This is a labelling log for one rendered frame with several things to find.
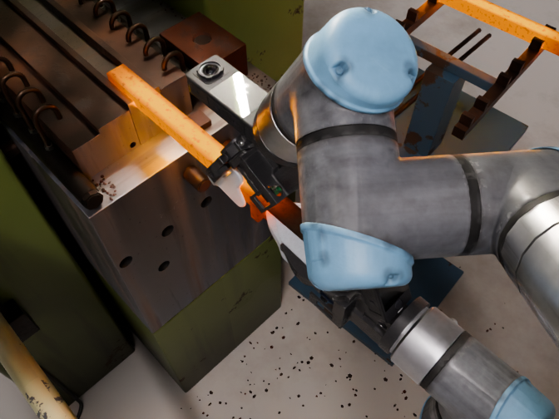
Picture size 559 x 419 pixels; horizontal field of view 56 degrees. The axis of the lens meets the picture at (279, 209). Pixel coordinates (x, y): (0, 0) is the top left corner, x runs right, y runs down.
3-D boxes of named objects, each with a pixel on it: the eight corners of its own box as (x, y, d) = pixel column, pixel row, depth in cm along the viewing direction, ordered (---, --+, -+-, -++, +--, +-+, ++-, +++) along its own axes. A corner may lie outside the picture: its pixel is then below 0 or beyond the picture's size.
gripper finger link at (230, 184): (222, 222, 67) (250, 202, 59) (194, 185, 66) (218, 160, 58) (239, 209, 68) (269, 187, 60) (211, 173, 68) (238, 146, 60)
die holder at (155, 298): (282, 226, 125) (283, 86, 88) (152, 334, 110) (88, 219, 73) (141, 105, 147) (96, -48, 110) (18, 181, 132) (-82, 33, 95)
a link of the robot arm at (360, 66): (329, 110, 33) (319, -13, 34) (272, 159, 43) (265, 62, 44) (435, 117, 36) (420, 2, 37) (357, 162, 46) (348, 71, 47)
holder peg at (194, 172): (212, 186, 83) (210, 175, 81) (200, 195, 82) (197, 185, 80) (196, 172, 85) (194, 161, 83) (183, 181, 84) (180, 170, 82)
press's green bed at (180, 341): (281, 307, 164) (282, 227, 125) (185, 394, 149) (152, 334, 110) (170, 201, 186) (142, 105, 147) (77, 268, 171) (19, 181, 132)
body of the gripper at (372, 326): (303, 298, 64) (378, 368, 59) (304, 265, 57) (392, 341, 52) (344, 259, 67) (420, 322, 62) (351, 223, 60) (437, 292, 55)
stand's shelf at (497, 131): (525, 131, 119) (528, 125, 117) (429, 248, 102) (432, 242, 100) (413, 71, 130) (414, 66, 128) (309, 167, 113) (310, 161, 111)
